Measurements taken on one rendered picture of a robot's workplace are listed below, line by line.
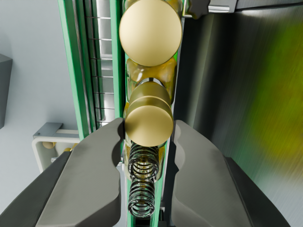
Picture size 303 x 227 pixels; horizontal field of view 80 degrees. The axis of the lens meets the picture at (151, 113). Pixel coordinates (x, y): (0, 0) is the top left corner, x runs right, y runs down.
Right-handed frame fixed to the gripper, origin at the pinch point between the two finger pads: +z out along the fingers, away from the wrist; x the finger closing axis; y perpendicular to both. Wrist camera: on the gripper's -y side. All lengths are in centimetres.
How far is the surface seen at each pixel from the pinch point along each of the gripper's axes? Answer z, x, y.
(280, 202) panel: -0.8, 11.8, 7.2
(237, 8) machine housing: 26.5, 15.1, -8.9
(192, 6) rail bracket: 14.2, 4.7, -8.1
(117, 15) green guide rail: 19.6, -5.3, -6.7
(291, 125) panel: 1.7, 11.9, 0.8
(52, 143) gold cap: 36, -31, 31
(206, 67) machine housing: 37.7, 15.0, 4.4
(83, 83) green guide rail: 23.0, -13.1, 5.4
